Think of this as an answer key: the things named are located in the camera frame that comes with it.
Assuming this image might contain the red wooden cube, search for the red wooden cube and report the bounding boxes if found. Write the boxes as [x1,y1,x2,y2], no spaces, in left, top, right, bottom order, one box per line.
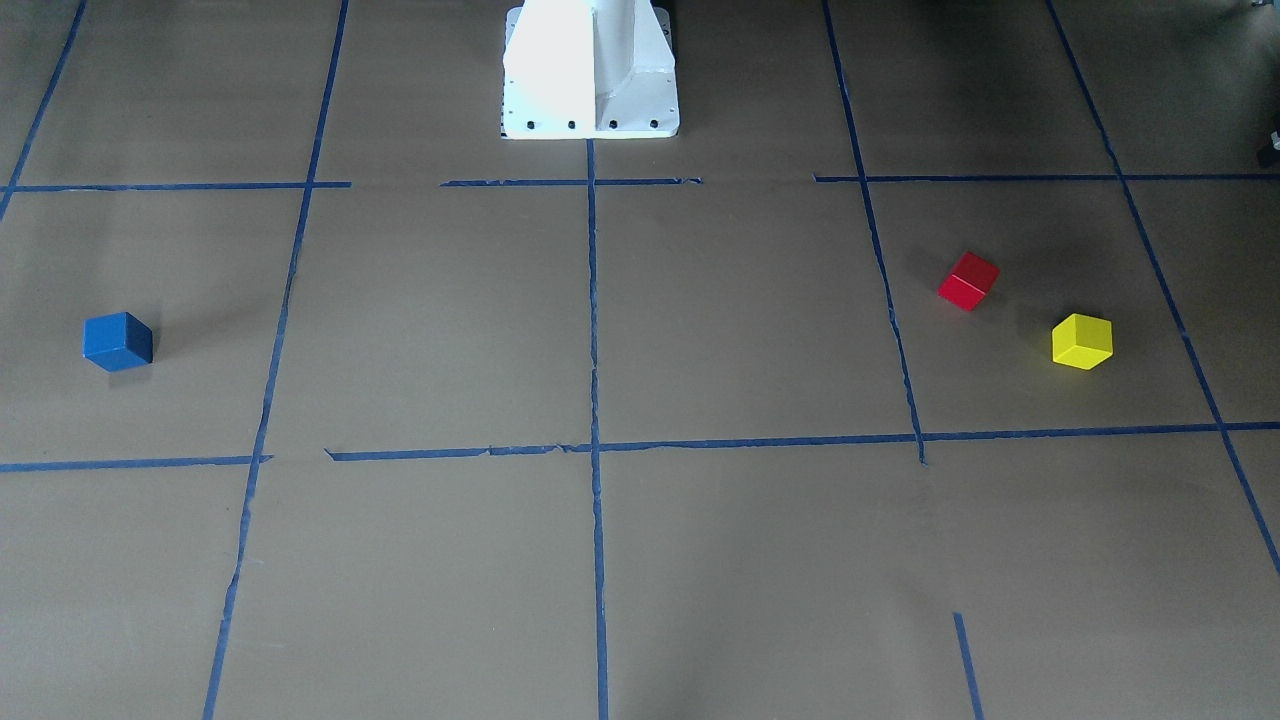
[937,251,1000,313]

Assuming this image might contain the yellow wooden cube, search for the yellow wooden cube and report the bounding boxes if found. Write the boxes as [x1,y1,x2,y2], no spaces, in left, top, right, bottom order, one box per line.
[1051,313,1114,370]

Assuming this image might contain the blue wooden cube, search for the blue wooden cube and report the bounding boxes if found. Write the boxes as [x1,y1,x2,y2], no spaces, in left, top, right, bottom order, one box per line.
[81,313,154,373]

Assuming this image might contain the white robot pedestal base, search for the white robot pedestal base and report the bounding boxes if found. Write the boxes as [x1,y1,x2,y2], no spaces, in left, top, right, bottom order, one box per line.
[500,1,681,141]

